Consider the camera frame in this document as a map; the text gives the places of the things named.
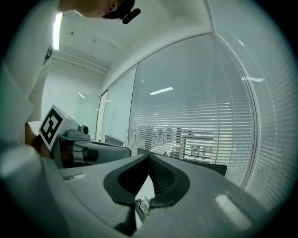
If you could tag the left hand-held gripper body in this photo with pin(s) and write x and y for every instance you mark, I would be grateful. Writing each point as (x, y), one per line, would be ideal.
(50, 126)

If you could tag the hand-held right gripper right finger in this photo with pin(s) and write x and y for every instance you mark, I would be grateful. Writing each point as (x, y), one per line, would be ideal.
(198, 200)

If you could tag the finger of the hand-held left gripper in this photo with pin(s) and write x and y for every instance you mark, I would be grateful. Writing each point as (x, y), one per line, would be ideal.
(111, 153)

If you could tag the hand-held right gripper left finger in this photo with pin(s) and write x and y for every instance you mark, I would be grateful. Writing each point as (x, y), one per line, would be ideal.
(93, 181)

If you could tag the person's left forearm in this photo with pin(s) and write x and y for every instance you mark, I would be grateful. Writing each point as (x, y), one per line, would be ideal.
(31, 137)

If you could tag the person's left hand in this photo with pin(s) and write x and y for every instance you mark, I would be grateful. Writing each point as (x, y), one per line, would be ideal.
(68, 155)

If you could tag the glass door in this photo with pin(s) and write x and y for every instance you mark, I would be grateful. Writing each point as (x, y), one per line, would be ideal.
(102, 116)

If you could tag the white window blinds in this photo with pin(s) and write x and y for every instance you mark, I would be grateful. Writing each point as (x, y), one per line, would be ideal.
(193, 139)

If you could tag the ceiling light strip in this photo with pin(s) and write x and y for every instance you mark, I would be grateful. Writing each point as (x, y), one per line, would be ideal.
(57, 31)

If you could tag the person's head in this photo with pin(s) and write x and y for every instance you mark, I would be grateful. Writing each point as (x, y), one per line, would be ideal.
(93, 9)

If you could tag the grey gripper-mounted camera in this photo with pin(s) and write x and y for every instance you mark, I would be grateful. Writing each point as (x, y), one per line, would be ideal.
(80, 131)

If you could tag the black head-worn camera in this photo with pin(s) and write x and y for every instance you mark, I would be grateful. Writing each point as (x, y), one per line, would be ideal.
(131, 16)

